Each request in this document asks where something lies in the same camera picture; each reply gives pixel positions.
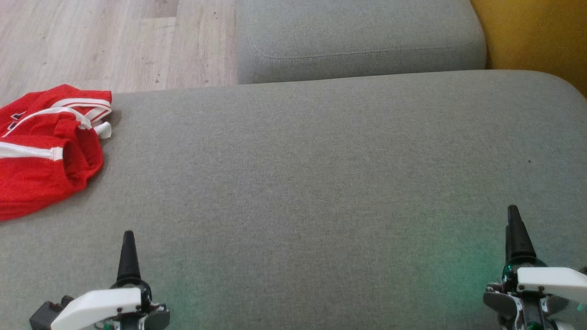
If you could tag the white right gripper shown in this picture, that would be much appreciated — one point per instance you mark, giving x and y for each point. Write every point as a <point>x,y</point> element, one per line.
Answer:
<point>550,282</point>

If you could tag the large grey fabric ottoman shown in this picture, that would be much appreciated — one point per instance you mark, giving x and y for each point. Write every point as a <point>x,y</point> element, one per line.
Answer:
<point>321,183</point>

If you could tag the grey sofa seat cushion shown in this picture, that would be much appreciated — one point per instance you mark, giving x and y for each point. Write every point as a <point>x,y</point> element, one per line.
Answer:
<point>357,36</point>

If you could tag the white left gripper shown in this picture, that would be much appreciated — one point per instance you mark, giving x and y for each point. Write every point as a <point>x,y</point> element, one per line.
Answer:
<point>101,305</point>

